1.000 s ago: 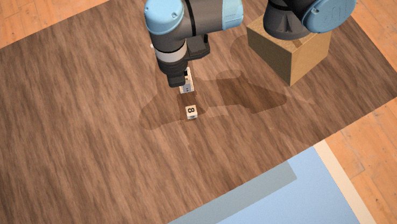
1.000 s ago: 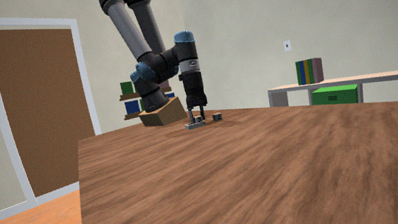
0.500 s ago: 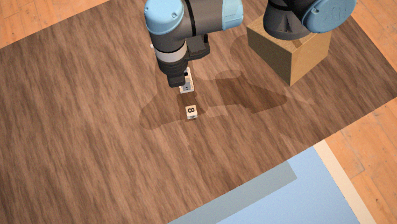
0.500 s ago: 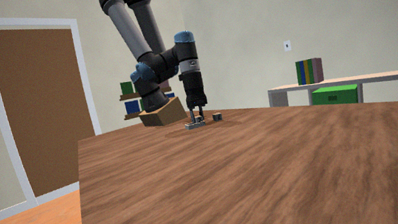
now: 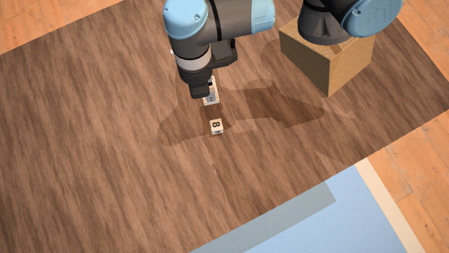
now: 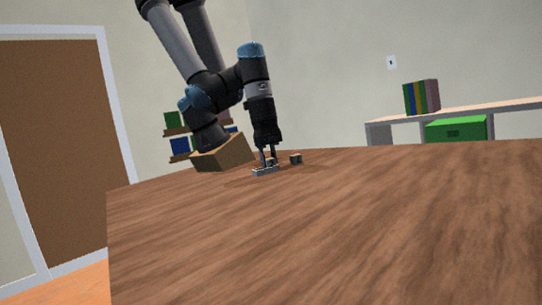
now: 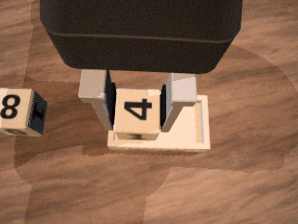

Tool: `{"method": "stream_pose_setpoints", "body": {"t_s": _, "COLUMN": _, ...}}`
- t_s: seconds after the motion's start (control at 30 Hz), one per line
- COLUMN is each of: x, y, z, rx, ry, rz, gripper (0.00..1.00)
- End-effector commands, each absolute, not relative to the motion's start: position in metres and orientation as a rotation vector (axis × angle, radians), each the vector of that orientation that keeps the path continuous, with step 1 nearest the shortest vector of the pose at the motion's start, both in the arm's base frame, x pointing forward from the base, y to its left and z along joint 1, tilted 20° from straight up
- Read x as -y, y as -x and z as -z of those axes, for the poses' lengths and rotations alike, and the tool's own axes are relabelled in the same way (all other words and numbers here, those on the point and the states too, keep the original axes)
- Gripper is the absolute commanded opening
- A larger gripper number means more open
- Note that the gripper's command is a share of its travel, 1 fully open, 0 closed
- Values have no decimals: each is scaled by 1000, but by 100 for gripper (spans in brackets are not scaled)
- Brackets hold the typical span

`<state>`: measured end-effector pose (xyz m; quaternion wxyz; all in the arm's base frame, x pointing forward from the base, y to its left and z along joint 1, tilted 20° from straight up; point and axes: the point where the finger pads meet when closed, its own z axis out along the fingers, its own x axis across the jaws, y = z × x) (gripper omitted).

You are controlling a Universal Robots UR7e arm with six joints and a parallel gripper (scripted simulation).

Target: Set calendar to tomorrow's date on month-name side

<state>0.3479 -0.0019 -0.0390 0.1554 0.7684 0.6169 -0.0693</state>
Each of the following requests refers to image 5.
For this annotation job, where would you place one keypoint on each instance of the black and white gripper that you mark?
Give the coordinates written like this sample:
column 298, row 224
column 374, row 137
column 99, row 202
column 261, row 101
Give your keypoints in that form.
column 220, row 54

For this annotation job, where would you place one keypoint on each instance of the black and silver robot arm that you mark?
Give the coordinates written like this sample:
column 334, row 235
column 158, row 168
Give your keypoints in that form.
column 193, row 24

